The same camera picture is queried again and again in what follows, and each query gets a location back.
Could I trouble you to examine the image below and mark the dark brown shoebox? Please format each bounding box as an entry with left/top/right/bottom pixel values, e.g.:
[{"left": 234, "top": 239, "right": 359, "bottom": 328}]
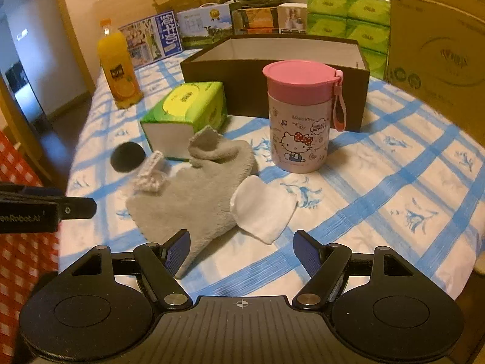
[{"left": 180, "top": 33, "right": 371, "bottom": 133}]

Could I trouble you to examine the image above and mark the white soft cloth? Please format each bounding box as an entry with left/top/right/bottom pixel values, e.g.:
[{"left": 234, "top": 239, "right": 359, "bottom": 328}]
[{"left": 230, "top": 176, "right": 298, "bottom": 244}]

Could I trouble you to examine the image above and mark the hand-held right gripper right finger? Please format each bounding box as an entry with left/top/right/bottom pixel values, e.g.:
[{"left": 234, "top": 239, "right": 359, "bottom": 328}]
[{"left": 293, "top": 230, "right": 415, "bottom": 309}]

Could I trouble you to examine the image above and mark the light wooden headboard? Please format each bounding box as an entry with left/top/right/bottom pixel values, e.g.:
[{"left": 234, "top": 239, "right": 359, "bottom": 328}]
[{"left": 92, "top": 0, "right": 259, "bottom": 31}]

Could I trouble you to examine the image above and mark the black round pad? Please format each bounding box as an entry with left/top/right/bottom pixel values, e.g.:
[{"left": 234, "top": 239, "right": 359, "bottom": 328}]
[{"left": 110, "top": 141, "right": 146, "bottom": 174}]

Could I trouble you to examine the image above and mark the bag of white beads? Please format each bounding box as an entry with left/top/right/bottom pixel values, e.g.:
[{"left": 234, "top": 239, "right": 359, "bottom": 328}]
[{"left": 132, "top": 151, "right": 168, "bottom": 192}]

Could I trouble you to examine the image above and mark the white product box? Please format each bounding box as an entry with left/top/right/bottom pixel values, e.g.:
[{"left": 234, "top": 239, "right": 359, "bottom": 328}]
[{"left": 278, "top": 2, "right": 309, "bottom": 34}]

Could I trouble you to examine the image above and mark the pink lidded cartoon cup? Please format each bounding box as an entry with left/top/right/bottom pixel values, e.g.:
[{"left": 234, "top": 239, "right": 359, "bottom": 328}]
[{"left": 262, "top": 60, "right": 348, "bottom": 174}]

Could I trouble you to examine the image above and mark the large open cardboard box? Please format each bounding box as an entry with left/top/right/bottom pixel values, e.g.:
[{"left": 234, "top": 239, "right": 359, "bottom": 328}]
[{"left": 383, "top": 0, "right": 485, "bottom": 130}]

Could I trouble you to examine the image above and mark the light grey fluffy cloth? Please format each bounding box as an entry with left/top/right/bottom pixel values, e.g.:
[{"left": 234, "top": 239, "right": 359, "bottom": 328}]
[{"left": 125, "top": 125, "right": 256, "bottom": 278}]

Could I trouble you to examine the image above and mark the blue printed milk carton box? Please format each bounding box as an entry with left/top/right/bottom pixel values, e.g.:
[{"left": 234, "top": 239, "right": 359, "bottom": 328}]
[{"left": 118, "top": 9, "right": 183, "bottom": 70}]

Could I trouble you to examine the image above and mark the red printed gift box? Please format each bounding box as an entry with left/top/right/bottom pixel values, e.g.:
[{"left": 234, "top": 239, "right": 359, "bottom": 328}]
[{"left": 240, "top": 26, "right": 280, "bottom": 35}]

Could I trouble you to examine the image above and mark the orange juice bottle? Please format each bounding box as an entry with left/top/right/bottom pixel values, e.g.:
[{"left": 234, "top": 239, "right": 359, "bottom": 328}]
[{"left": 96, "top": 19, "right": 144, "bottom": 110}]

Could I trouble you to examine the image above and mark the stack of green tissue packs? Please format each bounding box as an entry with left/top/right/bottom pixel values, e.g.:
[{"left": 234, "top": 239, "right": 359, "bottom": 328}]
[{"left": 306, "top": 0, "right": 391, "bottom": 80}]

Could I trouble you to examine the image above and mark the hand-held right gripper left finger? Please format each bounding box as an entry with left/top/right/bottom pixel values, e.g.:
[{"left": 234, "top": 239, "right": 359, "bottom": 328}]
[{"left": 71, "top": 229, "right": 191, "bottom": 310}]

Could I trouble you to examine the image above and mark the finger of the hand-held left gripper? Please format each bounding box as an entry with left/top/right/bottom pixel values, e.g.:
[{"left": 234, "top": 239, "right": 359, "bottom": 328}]
[{"left": 0, "top": 193, "right": 97, "bottom": 220}]

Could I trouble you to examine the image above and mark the cow print milk carton box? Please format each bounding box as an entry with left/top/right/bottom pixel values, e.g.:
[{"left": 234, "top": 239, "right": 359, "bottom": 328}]
[{"left": 176, "top": 3, "right": 233, "bottom": 49}]

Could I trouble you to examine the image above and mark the orange printed gift box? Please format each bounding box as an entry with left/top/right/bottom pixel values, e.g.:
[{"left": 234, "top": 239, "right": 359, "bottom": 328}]
[{"left": 231, "top": 5, "right": 280, "bottom": 28}]

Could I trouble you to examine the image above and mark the red checked cloth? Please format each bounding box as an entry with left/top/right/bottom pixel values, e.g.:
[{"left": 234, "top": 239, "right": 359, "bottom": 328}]
[{"left": 0, "top": 129, "right": 62, "bottom": 312}]

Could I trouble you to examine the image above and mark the blue checked tablecloth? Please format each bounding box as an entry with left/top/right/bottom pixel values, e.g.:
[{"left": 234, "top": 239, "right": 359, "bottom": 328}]
[{"left": 64, "top": 45, "right": 485, "bottom": 312}]

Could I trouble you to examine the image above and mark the green tissue box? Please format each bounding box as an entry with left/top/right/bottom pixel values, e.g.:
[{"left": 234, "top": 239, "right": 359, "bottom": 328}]
[{"left": 139, "top": 81, "right": 228, "bottom": 161}]

